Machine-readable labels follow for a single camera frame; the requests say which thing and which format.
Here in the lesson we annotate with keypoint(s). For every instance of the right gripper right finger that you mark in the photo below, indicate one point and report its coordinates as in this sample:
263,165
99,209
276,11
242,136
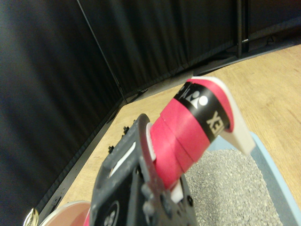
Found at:
185,212

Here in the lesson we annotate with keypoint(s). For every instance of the black curtain stand pole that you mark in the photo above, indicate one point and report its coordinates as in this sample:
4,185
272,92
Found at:
239,28
100,47

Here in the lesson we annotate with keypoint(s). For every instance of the white bin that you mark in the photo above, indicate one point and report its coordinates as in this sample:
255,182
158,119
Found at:
68,216

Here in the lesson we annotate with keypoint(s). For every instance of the blue litter tray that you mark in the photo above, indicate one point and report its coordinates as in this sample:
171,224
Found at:
235,188

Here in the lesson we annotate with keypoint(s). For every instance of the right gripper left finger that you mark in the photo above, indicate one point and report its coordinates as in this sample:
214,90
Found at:
131,127

